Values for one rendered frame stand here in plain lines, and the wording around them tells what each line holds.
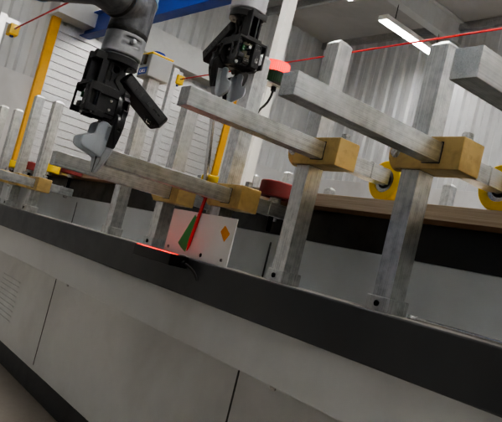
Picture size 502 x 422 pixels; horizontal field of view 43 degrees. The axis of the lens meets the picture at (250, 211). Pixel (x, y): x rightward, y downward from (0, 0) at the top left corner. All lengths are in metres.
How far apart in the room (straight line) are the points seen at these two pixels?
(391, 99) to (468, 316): 9.86
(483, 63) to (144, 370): 1.51
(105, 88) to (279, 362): 0.57
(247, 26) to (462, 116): 8.81
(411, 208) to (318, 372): 0.31
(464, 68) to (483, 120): 9.20
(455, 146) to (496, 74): 0.35
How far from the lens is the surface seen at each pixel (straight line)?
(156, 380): 1.88
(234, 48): 1.34
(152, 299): 1.55
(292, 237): 1.16
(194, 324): 1.38
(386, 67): 11.33
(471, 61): 0.61
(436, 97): 1.03
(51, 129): 2.52
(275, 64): 1.44
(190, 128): 1.61
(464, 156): 0.96
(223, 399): 1.61
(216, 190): 1.31
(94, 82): 1.17
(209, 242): 1.35
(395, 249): 0.99
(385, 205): 1.24
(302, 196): 1.16
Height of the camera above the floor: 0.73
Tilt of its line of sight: 4 degrees up
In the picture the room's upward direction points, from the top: 14 degrees clockwise
